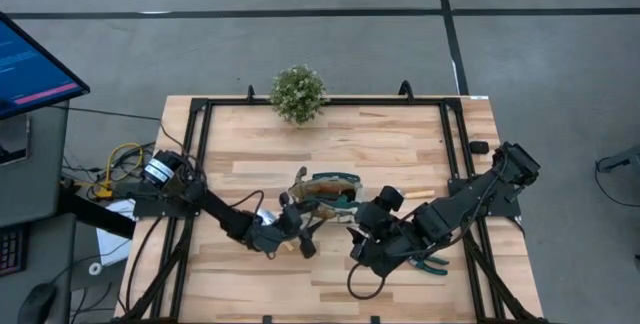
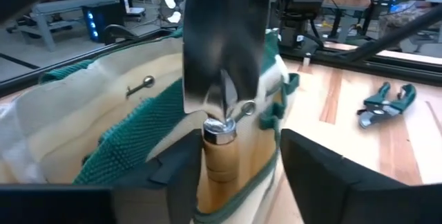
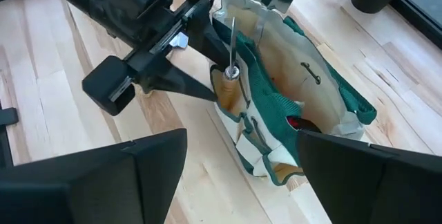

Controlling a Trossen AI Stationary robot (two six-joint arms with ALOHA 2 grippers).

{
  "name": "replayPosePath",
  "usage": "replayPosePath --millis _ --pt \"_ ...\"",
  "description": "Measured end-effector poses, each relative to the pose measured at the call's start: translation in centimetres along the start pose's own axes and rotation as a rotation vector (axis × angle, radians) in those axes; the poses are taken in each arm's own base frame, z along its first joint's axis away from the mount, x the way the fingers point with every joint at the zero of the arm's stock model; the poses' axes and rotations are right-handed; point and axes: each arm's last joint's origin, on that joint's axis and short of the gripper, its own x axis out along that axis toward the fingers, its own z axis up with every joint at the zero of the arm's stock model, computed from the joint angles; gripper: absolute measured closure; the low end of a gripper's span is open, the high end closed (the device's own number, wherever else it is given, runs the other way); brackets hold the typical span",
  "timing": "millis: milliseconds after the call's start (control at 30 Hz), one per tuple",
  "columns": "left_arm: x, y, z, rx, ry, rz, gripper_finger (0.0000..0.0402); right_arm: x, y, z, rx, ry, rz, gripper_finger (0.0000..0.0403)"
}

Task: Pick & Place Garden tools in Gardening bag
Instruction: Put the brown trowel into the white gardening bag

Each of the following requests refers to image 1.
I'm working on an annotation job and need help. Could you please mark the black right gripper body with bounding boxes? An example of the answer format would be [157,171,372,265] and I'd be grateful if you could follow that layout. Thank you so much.
[348,186,419,279]

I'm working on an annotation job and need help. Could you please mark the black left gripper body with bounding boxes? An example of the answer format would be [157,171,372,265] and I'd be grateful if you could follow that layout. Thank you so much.
[247,191,318,260]

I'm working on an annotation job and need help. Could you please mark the cream canvas green-trimmed gardening bag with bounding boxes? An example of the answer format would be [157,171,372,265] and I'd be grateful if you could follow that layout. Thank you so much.
[288,166,365,224]

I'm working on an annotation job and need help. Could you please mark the green-handled pruning shears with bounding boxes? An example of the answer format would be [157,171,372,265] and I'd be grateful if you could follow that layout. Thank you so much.
[407,256,450,277]

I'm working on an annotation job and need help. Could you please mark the small green potted plant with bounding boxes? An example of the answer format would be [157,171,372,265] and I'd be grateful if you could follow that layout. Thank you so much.
[269,64,329,126]

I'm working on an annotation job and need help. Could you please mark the white paper sheet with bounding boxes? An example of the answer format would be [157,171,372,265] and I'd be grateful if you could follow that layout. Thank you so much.
[94,198,137,266]

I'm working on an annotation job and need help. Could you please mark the black desk support beam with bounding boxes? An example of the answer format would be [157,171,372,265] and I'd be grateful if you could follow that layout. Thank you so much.
[57,196,137,240]

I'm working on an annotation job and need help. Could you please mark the grey desk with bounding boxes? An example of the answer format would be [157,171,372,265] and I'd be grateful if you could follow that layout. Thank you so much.
[0,101,77,324]

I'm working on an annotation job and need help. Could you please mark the black computer mouse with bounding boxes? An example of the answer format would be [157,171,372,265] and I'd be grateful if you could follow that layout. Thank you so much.
[17,282,59,324]

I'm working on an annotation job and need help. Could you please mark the grey stand foot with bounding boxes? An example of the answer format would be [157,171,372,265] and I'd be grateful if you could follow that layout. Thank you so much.
[597,144,640,174]

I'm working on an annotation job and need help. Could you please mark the black keyboard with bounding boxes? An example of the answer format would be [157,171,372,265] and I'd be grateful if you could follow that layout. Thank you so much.
[0,226,27,276]

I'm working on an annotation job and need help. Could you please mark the grey monitor stand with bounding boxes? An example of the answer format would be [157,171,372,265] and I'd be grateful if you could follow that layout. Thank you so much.
[0,113,31,166]

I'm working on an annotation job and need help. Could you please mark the computer monitor blue screen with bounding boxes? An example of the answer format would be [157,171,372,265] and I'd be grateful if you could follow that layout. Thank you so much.
[0,11,92,121]

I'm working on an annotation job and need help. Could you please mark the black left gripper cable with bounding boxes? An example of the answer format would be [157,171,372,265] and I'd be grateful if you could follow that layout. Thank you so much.
[227,189,266,215]

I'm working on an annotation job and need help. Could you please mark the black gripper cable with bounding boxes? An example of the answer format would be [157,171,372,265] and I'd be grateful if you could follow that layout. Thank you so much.
[346,261,387,301]
[227,189,266,215]

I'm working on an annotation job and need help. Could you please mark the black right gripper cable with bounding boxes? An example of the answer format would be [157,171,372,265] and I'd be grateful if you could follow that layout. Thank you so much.
[346,261,387,301]

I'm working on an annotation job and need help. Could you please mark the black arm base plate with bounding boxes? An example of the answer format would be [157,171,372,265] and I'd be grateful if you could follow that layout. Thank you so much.
[447,177,522,218]
[132,178,205,218]

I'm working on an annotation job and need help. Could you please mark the black aluminium table frame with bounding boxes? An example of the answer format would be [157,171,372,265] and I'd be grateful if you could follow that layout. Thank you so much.
[117,94,551,324]

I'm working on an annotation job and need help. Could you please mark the black cable bundle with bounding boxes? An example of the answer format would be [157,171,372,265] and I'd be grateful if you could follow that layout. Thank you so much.
[62,141,157,200]

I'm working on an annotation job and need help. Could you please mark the thick black power cable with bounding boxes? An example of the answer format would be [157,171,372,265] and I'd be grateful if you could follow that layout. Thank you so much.
[123,215,167,315]

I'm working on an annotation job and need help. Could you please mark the black curved floor cable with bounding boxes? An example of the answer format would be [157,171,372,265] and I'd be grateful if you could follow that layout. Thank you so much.
[593,156,640,210]

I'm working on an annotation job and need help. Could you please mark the thin black floor cable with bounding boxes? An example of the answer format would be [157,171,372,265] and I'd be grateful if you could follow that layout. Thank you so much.
[49,105,161,121]

